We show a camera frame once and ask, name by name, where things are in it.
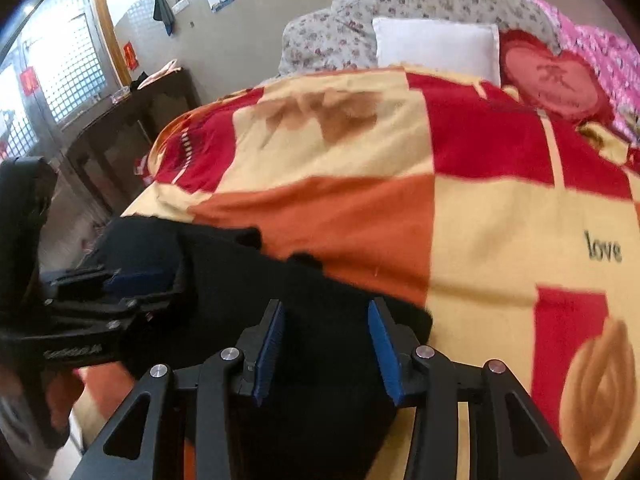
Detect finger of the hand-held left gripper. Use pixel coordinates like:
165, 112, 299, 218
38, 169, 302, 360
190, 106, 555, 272
42, 252, 188, 307
44, 296, 156, 335

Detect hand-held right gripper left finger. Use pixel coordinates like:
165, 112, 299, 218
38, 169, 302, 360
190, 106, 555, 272
70, 299, 287, 480

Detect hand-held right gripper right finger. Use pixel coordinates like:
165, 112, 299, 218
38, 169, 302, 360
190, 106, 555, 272
367, 296, 583, 480

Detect black pants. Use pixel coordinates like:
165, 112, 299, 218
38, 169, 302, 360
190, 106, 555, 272
82, 215, 435, 480

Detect dark wooden desk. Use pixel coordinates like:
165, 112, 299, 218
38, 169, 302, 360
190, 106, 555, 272
65, 67, 201, 216

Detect red and yellow printed blanket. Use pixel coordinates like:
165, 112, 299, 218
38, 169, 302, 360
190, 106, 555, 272
75, 62, 640, 480

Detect pink cloth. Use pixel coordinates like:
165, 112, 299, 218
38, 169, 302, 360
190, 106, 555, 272
137, 60, 182, 90

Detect metal lattice door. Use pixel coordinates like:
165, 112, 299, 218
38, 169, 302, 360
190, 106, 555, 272
0, 0, 121, 161

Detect dark hanging cloth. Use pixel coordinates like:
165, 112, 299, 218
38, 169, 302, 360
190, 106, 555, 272
152, 0, 176, 37

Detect white pillow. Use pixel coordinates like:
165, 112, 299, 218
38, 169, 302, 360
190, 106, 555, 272
372, 16, 502, 86

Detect red heart pillow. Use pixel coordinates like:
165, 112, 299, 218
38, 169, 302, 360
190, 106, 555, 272
499, 29, 618, 128

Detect pink printed quilt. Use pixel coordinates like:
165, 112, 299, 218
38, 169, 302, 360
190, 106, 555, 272
532, 0, 640, 143

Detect wooden door frame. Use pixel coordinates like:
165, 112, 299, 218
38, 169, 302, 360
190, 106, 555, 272
90, 0, 132, 88

